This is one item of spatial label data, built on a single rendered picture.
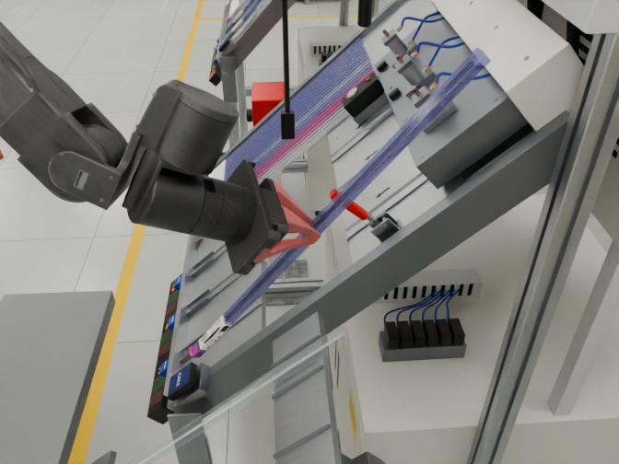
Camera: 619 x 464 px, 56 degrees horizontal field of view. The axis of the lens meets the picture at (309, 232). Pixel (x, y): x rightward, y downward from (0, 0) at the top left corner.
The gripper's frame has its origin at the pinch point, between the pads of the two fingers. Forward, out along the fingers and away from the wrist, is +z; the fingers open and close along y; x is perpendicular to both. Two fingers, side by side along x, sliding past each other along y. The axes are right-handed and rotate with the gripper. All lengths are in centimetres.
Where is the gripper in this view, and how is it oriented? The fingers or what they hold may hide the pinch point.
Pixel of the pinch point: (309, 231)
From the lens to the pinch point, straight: 63.0
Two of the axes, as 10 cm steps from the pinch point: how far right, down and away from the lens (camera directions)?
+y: -2.9, -7.6, 5.8
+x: -5.8, 6.2, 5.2
